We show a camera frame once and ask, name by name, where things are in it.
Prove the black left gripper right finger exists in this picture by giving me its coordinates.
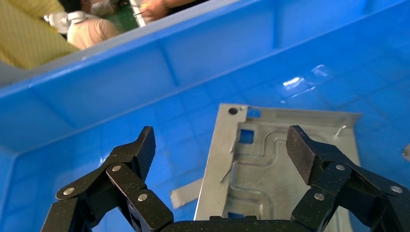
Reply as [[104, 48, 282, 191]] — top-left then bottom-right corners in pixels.
[[285, 125, 410, 232]]

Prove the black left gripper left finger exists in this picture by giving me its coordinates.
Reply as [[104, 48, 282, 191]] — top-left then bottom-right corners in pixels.
[[41, 126, 174, 232]]

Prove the galvanised sheet metal plate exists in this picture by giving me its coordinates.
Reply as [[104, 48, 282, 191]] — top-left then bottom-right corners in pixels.
[[194, 103, 363, 232]]

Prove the blue plastic bin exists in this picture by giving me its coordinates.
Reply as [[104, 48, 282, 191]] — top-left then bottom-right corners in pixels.
[[0, 0, 410, 232]]

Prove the person in beige shirt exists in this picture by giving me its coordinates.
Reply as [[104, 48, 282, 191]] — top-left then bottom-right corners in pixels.
[[44, 0, 122, 51]]

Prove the yellow antistatic garment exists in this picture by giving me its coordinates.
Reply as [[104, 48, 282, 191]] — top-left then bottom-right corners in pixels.
[[0, 0, 80, 70]]

